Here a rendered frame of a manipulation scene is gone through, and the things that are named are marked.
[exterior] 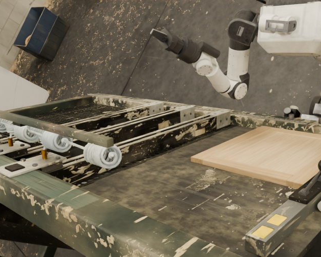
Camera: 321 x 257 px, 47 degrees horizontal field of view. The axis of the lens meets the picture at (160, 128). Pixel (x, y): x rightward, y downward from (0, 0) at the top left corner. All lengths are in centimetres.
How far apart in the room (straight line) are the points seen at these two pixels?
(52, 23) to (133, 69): 173
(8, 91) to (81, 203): 399
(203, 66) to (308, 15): 42
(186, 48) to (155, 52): 250
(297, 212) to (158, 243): 40
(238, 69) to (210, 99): 158
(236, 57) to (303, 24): 32
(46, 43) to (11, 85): 86
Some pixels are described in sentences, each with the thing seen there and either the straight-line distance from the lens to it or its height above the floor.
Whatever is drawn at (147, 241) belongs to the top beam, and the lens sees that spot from 73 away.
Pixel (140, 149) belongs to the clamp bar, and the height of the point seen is 145.
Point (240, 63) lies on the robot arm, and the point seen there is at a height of 122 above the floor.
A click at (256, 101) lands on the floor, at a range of 302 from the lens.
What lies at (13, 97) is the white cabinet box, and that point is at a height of 41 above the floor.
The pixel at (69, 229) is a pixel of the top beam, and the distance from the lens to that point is 91.
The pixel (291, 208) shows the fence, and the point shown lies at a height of 155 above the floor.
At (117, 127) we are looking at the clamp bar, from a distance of 168.
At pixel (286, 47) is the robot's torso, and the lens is 152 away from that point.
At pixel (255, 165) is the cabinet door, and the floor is 131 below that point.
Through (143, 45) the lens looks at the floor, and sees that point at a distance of 411.
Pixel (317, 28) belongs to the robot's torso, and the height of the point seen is 133.
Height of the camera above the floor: 249
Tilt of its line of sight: 47 degrees down
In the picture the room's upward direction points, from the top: 59 degrees counter-clockwise
